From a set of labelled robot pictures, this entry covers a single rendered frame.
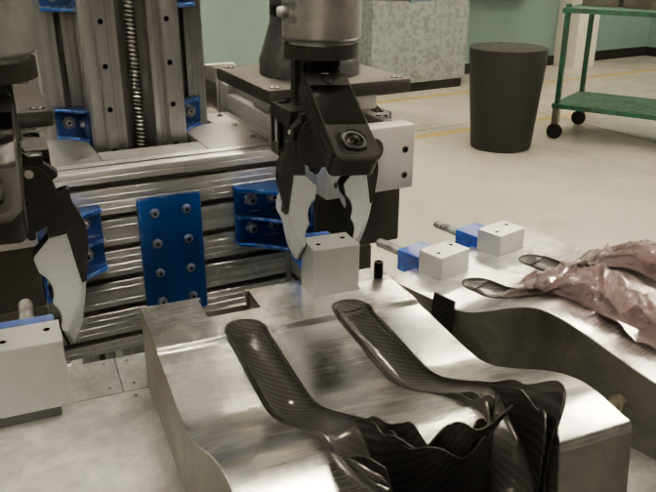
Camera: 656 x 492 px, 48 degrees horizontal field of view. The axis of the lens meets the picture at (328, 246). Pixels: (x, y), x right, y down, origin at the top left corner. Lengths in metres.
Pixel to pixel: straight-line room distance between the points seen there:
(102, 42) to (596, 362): 0.75
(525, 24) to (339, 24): 7.43
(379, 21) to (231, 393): 5.82
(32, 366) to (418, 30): 6.13
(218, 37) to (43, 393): 5.76
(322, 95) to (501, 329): 0.30
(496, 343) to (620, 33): 8.45
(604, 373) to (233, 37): 5.76
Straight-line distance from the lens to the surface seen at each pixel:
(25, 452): 0.74
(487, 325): 0.79
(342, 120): 0.67
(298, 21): 0.69
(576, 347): 0.73
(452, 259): 0.88
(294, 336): 0.68
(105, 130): 1.12
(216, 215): 1.06
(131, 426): 0.74
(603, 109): 5.06
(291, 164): 0.71
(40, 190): 0.54
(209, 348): 0.67
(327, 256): 0.73
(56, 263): 0.56
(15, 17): 0.52
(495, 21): 7.82
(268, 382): 0.63
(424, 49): 6.64
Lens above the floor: 1.22
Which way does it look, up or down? 22 degrees down
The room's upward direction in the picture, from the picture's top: straight up
